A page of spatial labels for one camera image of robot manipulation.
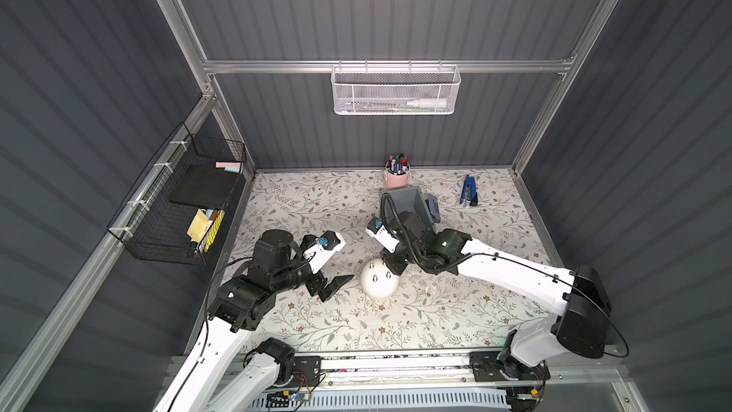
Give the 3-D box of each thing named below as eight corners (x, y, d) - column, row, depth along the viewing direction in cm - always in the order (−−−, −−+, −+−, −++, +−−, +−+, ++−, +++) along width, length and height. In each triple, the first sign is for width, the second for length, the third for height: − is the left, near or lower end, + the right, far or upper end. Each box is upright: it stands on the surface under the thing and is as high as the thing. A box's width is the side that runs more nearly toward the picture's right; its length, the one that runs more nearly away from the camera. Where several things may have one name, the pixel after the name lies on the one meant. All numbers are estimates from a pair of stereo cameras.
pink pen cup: (384, 194, 115) (385, 170, 104) (383, 177, 121) (384, 153, 110) (407, 194, 115) (410, 170, 104) (405, 177, 121) (408, 153, 110)
